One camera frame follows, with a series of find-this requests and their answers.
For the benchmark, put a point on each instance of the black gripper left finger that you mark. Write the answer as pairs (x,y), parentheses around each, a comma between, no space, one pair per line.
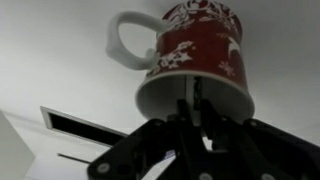
(133,150)

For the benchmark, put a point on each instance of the red mug with white pattern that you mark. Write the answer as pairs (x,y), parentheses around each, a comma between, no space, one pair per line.
(203,46)

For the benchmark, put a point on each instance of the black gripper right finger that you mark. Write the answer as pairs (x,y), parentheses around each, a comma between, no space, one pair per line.
(266,150)

